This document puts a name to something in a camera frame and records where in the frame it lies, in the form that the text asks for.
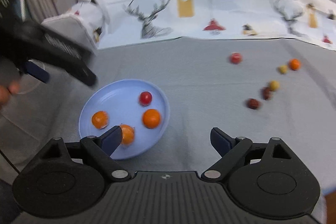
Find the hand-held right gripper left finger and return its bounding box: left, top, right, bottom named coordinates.
left=39, top=126, right=132, bottom=182

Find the white deer print cloth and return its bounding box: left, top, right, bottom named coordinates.
left=67, top=0, right=336, bottom=51

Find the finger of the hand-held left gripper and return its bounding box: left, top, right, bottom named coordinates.
left=24, top=60, right=51, bottom=83
left=62, top=57, right=98, bottom=87

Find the person's left hand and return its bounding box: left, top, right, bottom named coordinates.
left=0, top=81, right=21, bottom=110

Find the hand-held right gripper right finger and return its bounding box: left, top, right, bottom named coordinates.
left=201, top=127, right=292, bottom=183

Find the dark red fruit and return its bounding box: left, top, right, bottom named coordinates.
left=261, top=87, right=272, bottom=101
left=246, top=98, right=262, bottom=110

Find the grey bed sheet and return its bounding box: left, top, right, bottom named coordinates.
left=0, top=36, right=336, bottom=224

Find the red cherry tomato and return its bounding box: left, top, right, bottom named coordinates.
left=139, top=91, right=153, bottom=106
left=229, top=52, right=243, bottom=65

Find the orange tangerine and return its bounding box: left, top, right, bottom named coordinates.
left=91, top=111, right=109, bottom=130
left=119, top=124, right=136, bottom=146
left=288, top=58, right=301, bottom=71
left=142, top=108, right=161, bottom=129

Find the light blue plate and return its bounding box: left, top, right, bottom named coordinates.
left=78, top=79, right=171, bottom=161

